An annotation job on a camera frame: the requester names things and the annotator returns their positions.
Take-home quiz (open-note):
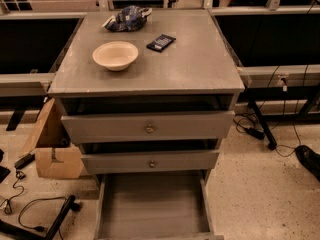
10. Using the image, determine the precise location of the grey bottom drawer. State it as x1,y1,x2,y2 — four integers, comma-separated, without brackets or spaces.
94,171,224,240

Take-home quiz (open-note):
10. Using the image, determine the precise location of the grey drawer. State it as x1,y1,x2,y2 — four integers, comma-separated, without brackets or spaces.
61,111,234,144
81,150,219,174
94,171,224,240

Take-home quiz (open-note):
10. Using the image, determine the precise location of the grey drawer cabinet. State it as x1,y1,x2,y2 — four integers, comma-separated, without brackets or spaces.
47,9,246,185

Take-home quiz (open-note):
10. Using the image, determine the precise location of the grey top drawer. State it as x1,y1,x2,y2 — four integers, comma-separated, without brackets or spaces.
61,111,234,144

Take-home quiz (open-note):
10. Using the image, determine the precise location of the grey middle drawer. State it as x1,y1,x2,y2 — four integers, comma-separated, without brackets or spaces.
81,150,219,174

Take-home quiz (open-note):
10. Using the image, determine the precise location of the white bowl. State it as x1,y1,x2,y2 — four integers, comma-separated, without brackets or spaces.
92,41,139,71

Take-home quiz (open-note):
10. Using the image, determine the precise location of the blue crumpled chip bag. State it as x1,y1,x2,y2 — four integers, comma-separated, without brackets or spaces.
102,5,152,32

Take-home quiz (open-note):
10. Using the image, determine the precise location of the cardboard box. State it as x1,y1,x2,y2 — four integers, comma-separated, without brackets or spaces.
19,98,84,179

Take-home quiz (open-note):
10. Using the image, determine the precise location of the black table leg right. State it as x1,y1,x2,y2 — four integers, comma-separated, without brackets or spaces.
248,100,277,150

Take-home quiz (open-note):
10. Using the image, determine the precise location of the black stand leg left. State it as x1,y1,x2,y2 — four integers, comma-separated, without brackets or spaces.
0,195,80,240

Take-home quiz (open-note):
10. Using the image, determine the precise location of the black shoe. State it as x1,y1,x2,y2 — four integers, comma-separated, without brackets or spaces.
295,145,320,181

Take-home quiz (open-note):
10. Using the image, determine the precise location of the black power adapter with cable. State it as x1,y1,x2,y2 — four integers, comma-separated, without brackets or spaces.
233,113,264,140

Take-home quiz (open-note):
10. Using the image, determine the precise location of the black cable on floor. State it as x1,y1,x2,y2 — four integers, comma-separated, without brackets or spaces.
0,169,27,216

